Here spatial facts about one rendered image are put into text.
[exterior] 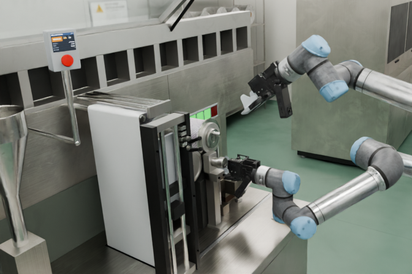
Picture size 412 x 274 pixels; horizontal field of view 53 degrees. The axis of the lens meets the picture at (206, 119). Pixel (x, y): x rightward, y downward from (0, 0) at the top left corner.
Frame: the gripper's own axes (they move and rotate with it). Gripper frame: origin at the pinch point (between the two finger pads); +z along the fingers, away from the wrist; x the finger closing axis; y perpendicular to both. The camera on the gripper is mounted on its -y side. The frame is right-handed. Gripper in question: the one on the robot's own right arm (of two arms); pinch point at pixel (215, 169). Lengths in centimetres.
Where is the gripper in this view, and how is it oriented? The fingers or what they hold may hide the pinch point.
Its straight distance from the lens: 169.2
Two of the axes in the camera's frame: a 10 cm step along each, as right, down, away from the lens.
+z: -8.1, -1.3, 5.8
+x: -5.9, 2.7, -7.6
